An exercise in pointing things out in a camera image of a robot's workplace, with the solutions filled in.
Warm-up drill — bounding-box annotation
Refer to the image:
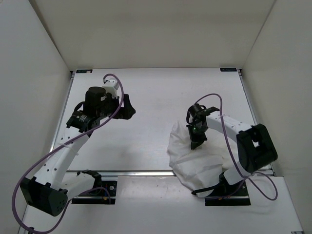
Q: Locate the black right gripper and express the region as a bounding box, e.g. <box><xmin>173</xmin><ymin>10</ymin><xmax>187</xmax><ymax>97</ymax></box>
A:
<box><xmin>186</xmin><ymin>123</ymin><xmax>207</xmax><ymax>150</ymax></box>

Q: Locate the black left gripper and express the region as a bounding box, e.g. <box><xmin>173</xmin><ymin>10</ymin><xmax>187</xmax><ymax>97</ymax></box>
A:
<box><xmin>100</xmin><ymin>90</ymin><xmax>137</xmax><ymax>117</ymax></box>

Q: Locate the white skirt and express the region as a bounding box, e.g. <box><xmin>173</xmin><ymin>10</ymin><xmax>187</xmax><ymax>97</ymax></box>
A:
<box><xmin>167</xmin><ymin>121</ymin><xmax>234</xmax><ymax>191</ymax></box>

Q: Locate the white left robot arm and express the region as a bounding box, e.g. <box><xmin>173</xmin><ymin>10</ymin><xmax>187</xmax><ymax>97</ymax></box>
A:
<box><xmin>20</xmin><ymin>86</ymin><xmax>136</xmax><ymax>216</ymax></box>

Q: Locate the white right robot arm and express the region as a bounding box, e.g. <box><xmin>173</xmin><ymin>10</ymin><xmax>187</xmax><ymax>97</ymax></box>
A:
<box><xmin>186</xmin><ymin>103</ymin><xmax>278</xmax><ymax>195</ymax></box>

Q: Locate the left corner label sticker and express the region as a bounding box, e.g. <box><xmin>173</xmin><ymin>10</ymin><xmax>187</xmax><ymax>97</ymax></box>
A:
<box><xmin>76</xmin><ymin>69</ymin><xmax>93</xmax><ymax>74</ymax></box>

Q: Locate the corner label sticker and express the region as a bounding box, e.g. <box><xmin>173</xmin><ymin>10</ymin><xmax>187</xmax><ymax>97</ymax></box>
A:
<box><xmin>220</xmin><ymin>68</ymin><xmax>237</xmax><ymax>72</ymax></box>
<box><xmin>76</xmin><ymin>69</ymin><xmax>93</xmax><ymax>74</ymax></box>

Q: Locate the right corner label sticker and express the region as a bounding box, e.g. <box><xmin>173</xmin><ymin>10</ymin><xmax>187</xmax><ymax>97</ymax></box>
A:
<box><xmin>220</xmin><ymin>68</ymin><xmax>237</xmax><ymax>72</ymax></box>

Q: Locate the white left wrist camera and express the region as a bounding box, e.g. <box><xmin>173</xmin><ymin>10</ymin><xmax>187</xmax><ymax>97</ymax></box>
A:
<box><xmin>102</xmin><ymin>78</ymin><xmax>120</xmax><ymax>99</ymax></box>

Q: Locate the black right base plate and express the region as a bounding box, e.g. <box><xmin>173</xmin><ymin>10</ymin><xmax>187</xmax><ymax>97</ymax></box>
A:
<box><xmin>191</xmin><ymin>180</ymin><xmax>251</xmax><ymax>207</ymax></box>

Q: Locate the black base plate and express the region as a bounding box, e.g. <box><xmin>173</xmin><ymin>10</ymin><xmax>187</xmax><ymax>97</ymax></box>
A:
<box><xmin>191</xmin><ymin>180</ymin><xmax>251</xmax><ymax>207</ymax></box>
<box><xmin>71</xmin><ymin>180</ymin><xmax>117</xmax><ymax>205</ymax></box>

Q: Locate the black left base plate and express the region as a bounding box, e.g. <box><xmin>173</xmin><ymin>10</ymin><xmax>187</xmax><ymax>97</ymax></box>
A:
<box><xmin>71</xmin><ymin>180</ymin><xmax>117</xmax><ymax>205</ymax></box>

